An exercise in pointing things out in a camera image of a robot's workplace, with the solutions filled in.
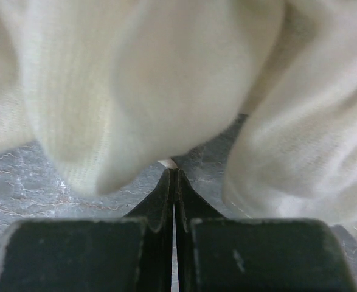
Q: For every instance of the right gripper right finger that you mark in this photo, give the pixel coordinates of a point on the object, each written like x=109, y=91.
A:
x=220, y=254

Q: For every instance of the large lemon print cushion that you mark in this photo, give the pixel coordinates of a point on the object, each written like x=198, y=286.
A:
x=109, y=87

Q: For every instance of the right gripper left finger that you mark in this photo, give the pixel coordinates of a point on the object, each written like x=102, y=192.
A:
x=130, y=253

